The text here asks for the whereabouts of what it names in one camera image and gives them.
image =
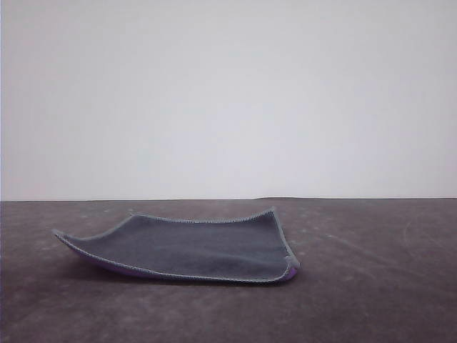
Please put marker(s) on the grey table cloth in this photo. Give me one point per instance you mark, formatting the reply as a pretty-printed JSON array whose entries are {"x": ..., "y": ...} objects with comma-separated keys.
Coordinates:
[{"x": 357, "y": 286}]

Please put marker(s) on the purple towel with grey hem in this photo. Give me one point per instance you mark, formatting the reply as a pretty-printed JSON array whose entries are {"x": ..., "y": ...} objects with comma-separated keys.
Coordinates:
[{"x": 185, "y": 246}]

